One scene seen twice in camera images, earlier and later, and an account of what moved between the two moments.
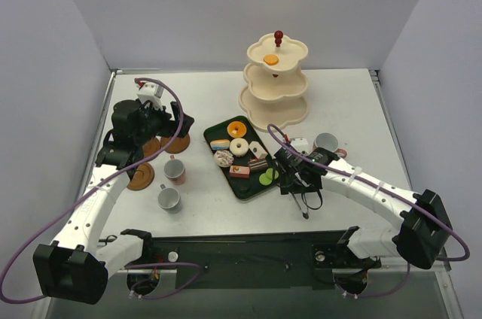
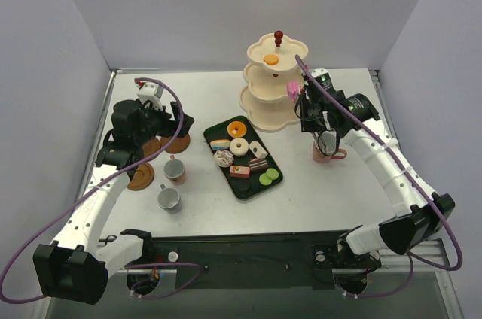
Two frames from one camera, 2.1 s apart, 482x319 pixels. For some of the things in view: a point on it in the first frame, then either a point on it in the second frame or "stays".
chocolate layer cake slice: [257, 165] stays
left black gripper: [177, 118] stays
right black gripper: [295, 178] to [306, 109]
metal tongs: [305, 213] to [328, 142]
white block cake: [257, 150] stays
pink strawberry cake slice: [239, 171] stays
